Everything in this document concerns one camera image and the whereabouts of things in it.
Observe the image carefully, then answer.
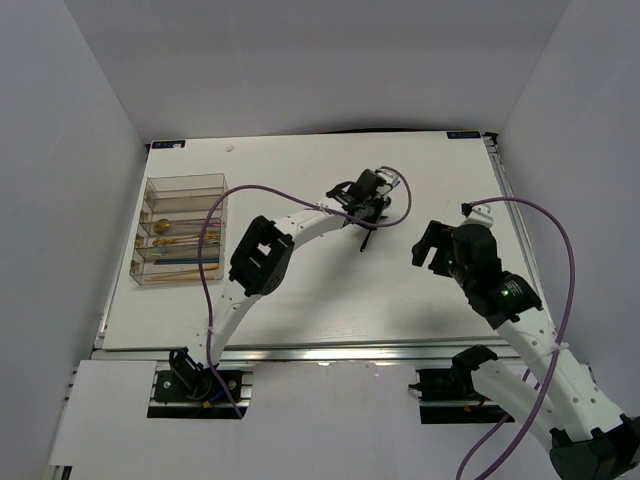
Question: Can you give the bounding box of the clear compartment organizer tray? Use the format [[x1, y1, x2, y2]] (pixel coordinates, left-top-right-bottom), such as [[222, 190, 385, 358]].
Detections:
[[129, 173, 227, 286]]

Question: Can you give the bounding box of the iridescent rainbow fork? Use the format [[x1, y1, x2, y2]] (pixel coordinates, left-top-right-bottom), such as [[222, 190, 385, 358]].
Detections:
[[153, 255, 220, 265]]

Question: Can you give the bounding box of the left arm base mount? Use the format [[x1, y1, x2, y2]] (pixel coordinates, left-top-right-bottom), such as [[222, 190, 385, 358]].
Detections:
[[147, 348, 251, 420]]

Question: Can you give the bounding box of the black spoon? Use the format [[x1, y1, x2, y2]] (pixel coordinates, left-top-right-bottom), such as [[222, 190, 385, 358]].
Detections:
[[360, 197, 392, 252]]

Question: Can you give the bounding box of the purple cable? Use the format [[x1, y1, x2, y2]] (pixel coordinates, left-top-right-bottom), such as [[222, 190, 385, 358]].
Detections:
[[196, 177, 414, 419], [454, 197, 576, 480]]

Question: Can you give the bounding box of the gold fork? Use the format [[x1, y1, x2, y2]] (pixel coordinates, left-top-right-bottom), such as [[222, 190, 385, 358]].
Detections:
[[152, 230, 221, 247]]

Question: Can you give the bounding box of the orange chopstick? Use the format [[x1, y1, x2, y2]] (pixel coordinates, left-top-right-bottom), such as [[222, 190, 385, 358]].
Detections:
[[149, 269, 200, 282]]

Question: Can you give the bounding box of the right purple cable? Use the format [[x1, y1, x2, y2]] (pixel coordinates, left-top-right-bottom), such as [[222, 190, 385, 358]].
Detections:
[[454, 197, 576, 480]]

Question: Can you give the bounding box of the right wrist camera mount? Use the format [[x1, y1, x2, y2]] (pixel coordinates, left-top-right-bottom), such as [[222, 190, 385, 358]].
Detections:
[[460, 203, 494, 229]]

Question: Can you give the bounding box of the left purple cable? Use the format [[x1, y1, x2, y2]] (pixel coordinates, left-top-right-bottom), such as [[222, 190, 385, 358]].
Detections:
[[196, 177, 414, 419]]

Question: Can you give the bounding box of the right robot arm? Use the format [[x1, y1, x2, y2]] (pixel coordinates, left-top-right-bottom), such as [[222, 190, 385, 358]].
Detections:
[[412, 221, 639, 479]]

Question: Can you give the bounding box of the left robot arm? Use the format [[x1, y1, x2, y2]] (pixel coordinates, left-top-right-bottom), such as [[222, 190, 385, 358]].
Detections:
[[169, 166, 412, 402]]

